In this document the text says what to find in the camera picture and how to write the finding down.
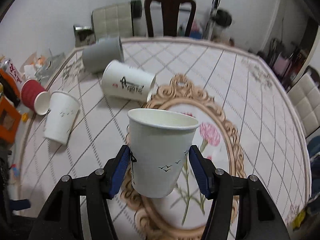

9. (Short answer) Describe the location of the white paper cup with birds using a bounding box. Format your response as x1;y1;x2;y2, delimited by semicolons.
127;108;200;198

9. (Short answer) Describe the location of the white paper cup upright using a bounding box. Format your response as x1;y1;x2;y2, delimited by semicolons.
44;91;80;145

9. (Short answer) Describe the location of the red ribbed paper cup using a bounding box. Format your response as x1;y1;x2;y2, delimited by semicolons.
21;79;51;115

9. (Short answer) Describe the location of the white calligraphy paper cup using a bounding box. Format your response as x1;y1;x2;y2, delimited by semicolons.
101;60;156;102

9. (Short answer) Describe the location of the grey ribbed cup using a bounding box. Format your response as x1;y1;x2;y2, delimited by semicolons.
82;37;124;74

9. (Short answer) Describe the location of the blue ruffled cloth pile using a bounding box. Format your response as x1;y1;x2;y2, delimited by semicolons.
307;135;320;158

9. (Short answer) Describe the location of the floral diamond pattern tablecloth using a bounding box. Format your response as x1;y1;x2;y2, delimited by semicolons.
20;39;311;239

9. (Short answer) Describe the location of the yellow bottle cap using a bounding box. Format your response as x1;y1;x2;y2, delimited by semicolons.
21;113;29;122

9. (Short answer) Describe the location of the orange box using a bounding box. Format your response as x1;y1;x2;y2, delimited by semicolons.
0;97;21;144

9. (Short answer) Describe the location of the white padded chair right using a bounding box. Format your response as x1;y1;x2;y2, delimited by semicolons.
287;74;320;138

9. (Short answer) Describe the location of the glass ashtray tray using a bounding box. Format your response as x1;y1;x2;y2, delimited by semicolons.
35;53;65;82

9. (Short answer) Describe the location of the dark wooden chair right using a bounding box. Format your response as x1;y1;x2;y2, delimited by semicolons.
306;66;320;82

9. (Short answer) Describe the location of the dark wooden chair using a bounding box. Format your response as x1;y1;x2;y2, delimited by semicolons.
306;66;320;82
144;0;196;37

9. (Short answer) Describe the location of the pink suitcase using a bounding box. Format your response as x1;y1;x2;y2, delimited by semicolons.
272;54;291;78

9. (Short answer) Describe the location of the open black and white box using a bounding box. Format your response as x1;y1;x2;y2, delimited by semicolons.
73;25;95;47

